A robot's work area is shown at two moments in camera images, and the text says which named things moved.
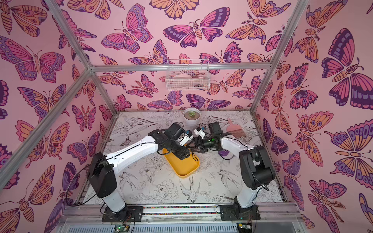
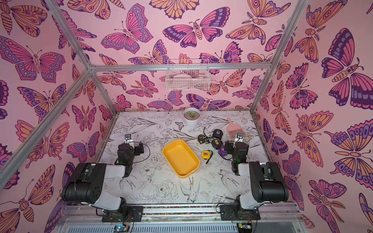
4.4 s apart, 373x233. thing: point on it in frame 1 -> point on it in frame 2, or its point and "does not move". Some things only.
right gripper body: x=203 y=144 -> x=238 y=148
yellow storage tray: x=182 y=168 does not move
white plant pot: x=192 y=116 does not move
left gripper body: x=179 y=151 -> x=136 y=152
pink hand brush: x=235 y=130 does not move
